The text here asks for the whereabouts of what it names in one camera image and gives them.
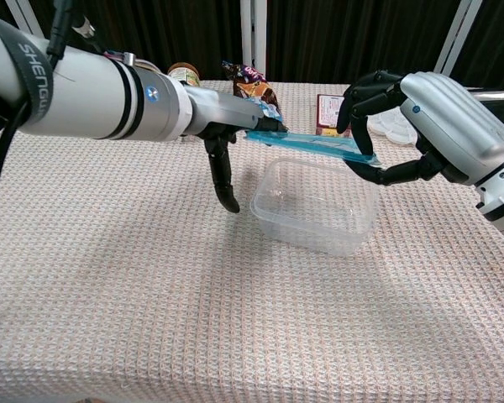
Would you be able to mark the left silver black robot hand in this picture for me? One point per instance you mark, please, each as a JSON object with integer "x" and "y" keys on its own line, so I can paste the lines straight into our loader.
{"x": 222, "y": 111}

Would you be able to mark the white flower paint palette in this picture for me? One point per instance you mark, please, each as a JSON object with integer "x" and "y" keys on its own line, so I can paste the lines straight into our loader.
{"x": 390, "y": 130}

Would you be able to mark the brown snack bag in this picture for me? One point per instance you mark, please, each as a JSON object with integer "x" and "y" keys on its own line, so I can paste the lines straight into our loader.
{"x": 252, "y": 86}

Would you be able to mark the red cardboard box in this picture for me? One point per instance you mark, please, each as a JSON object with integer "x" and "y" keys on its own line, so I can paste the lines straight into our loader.
{"x": 328, "y": 111}

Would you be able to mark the blue rimmed clear lid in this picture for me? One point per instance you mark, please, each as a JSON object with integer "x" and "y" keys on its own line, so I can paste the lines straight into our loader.
{"x": 311, "y": 144}

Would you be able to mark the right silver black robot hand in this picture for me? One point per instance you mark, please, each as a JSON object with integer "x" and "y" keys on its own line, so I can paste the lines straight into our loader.
{"x": 453, "y": 121}

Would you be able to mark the clear plastic container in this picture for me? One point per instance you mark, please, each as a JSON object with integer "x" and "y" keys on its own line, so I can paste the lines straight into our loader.
{"x": 319, "y": 218}

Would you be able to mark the white metal frame post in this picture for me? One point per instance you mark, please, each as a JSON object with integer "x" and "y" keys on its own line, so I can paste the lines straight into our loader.
{"x": 252, "y": 38}
{"x": 23, "y": 6}
{"x": 458, "y": 38}

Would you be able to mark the dark glass bottle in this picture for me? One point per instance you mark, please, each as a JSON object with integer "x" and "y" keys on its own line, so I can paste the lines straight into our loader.
{"x": 185, "y": 73}

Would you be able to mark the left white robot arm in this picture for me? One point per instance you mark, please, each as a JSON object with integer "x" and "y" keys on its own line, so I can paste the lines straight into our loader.
{"x": 92, "y": 96}

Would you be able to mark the metal rectangular tray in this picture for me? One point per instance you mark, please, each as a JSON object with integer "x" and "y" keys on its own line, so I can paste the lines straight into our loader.
{"x": 500, "y": 94}

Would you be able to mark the pink woven tablecloth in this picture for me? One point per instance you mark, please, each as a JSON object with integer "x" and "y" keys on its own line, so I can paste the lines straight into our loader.
{"x": 151, "y": 294}

